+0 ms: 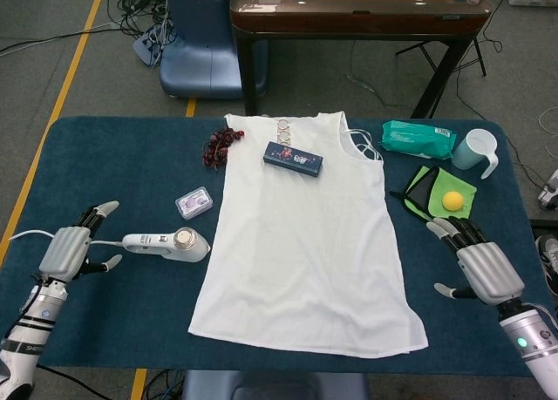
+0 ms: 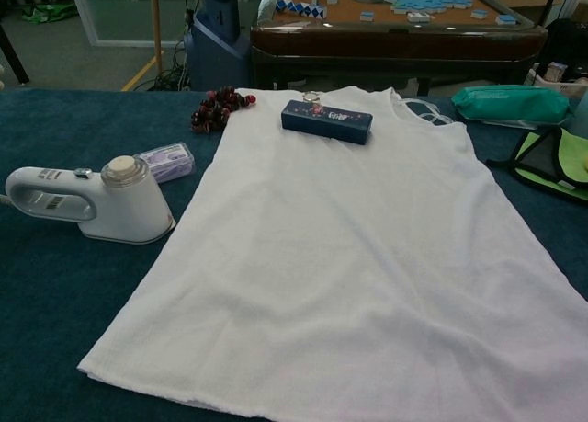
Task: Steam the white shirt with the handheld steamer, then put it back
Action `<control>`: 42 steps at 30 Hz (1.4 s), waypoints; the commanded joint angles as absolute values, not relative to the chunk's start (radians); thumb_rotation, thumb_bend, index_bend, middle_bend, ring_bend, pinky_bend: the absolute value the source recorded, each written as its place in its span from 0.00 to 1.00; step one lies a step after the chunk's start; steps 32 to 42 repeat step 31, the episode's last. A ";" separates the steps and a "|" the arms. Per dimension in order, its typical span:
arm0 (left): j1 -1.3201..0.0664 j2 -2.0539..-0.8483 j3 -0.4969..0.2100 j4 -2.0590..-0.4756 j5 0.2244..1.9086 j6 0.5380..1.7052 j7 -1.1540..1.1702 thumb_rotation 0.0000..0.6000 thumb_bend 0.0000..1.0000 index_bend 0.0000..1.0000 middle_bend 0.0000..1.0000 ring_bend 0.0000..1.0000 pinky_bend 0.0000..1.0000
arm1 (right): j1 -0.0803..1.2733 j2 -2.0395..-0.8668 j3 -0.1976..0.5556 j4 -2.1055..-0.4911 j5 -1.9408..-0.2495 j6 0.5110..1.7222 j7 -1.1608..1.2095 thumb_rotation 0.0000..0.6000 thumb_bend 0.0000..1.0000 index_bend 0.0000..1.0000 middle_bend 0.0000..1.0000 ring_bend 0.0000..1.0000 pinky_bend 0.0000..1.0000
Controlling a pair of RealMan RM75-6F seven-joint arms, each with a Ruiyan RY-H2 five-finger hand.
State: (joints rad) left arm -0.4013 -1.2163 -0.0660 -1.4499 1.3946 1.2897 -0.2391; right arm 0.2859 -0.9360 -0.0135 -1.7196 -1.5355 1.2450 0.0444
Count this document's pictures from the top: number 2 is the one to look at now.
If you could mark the black tripod leg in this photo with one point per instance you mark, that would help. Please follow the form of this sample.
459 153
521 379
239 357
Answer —
14 54

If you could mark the blue white snake puzzle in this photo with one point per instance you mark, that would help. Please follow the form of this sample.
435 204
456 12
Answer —
301 8

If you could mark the white face mahjong tile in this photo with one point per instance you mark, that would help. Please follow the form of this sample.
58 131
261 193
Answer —
420 18

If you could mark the wooden pole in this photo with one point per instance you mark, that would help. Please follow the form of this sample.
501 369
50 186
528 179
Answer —
158 22

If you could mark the white handheld garment steamer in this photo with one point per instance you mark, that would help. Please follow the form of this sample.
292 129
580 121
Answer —
128 206

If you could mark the green wet wipes pack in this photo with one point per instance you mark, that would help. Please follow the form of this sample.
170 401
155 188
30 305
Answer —
510 107

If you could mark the green cloth with black trim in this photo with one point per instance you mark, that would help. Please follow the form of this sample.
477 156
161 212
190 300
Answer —
537 164

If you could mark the white sleeveless shirt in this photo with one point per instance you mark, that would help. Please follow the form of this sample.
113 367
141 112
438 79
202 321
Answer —
344 265

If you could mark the black bag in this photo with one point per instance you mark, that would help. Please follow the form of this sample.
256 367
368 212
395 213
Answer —
565 40

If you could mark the dark teal table cover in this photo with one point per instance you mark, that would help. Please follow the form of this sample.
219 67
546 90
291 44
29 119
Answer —
69 302

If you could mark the small clear plastic case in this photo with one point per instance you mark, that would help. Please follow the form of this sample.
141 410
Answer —
167 162

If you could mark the dark blue printed box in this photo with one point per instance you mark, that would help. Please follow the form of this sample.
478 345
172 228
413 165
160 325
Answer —
326 123

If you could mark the bunch of red grapes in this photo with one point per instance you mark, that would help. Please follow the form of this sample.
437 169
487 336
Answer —
216 111

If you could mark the blue mahjong tile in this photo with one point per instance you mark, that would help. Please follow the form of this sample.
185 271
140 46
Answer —
506 20
371 16
480 14

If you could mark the brown mahjong table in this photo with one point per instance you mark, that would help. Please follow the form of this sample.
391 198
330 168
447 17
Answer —
390 49

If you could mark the green bag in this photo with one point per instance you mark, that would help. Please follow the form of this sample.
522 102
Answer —
46 15

